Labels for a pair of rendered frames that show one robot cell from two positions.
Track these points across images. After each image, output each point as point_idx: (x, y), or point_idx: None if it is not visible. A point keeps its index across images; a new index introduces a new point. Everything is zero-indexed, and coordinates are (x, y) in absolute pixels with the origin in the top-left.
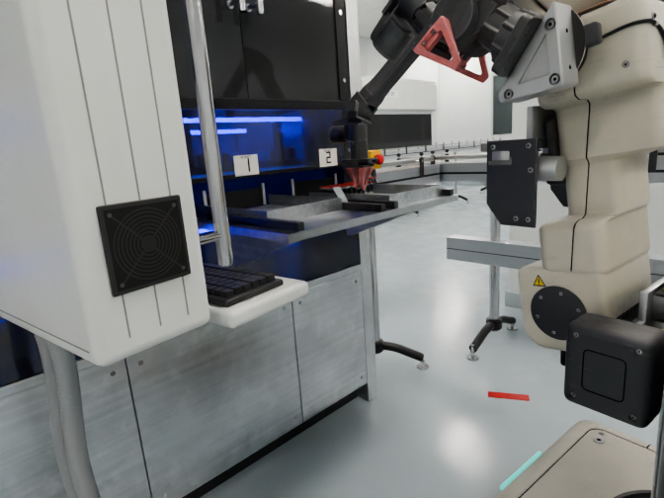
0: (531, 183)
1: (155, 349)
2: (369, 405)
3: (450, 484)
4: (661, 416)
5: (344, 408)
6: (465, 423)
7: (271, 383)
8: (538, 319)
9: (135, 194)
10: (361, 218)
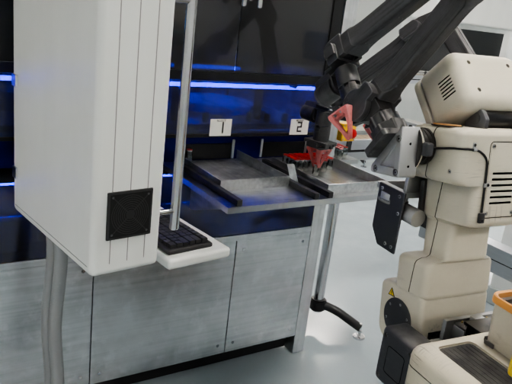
0: (396, 222)
1: None
2: (290, 356)
3: None
4: None
5: (267, 352)
6: None
7: (202, 312)
8: (385, 318)
9: (129, 186)
10: (293, 203)
